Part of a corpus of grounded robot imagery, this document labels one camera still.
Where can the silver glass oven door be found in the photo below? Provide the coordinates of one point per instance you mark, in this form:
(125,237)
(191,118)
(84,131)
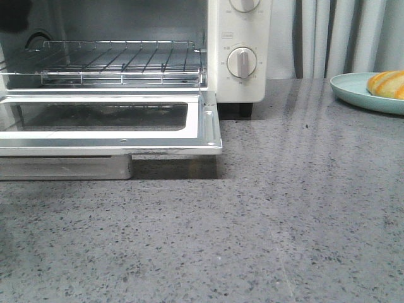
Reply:
(77,134)

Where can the striped croissant bread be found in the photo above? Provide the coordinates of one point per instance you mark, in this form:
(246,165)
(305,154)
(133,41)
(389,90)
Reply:
(388,84)

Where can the lower white oven knob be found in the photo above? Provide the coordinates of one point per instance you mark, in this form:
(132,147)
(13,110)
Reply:
(241,62)

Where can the white oven knob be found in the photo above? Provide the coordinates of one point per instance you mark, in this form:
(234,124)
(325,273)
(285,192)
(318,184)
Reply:
(241,62)
(244,6)

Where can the white Toshiba toaster oven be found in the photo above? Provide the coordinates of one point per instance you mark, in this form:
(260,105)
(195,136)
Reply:
(212,25)

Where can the upper white oven knob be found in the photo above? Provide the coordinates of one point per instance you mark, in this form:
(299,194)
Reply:
(244,6)

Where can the white curtain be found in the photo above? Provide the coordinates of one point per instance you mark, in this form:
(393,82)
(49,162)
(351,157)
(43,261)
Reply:
(322,39)

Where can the light teal plate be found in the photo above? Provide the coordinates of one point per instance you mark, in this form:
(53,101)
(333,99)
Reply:
(352,89)

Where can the chrome wire oven rack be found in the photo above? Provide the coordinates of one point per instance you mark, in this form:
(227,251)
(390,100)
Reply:
(109,63)

